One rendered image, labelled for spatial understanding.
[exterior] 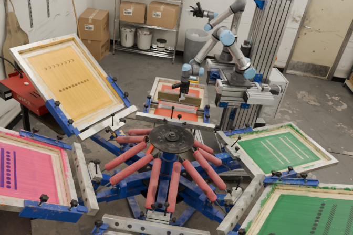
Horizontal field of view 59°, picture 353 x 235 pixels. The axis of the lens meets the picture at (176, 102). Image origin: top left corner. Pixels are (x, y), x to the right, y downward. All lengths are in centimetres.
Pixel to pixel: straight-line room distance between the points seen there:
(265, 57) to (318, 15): 362
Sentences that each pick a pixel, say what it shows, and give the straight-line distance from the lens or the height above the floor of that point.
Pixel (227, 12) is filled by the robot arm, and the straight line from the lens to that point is 335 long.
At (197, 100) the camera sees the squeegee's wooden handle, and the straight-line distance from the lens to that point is 286.
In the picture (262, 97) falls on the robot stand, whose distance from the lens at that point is 310.
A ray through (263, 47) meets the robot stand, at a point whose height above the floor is 156.
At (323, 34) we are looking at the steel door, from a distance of 691.
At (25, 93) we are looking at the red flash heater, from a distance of 289.
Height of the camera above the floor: 256
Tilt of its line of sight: 31 degrees down
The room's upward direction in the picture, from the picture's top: 9 degrees clockwise
